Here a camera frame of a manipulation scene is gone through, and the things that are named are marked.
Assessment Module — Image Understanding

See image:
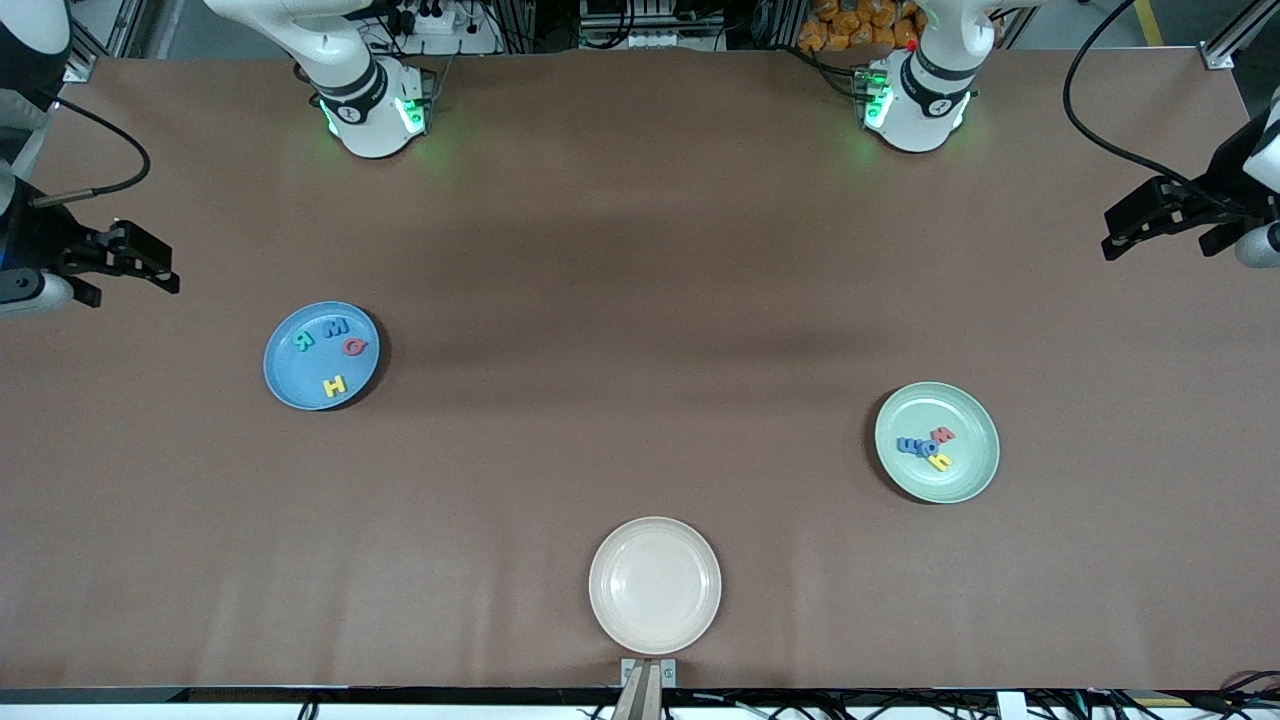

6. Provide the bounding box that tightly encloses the blue plate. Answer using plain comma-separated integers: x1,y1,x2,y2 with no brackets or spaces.
263,301,382,412

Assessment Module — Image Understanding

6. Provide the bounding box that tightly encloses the green plate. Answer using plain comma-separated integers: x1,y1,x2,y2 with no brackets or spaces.
874,381,1001,505

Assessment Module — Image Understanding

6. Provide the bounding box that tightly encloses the cream plate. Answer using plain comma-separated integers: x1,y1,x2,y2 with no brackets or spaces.
588,516,723,657

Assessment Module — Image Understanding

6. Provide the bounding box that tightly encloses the orange fruit pile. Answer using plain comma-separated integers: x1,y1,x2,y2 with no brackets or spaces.
797,0,926,53

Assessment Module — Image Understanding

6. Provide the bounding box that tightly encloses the white power strip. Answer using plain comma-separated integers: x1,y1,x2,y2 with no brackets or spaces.
395,0,471,36

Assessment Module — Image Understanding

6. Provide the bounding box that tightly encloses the brown table mat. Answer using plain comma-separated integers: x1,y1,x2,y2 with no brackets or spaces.
0,48,1280,691

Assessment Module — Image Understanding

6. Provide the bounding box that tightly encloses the metal equipment rack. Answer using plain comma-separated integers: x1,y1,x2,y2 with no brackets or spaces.
578,0,729,51

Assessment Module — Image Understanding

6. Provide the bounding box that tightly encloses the aluminium frame post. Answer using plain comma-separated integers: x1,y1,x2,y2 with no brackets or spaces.
62,0,151,83
1200,0,1280,71

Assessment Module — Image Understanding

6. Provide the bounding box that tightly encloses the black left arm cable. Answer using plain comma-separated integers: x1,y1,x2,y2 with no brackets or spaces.
1063,0,1201,191

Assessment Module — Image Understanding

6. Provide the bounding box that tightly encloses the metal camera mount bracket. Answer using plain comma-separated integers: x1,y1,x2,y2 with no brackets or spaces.
620,658,678,720

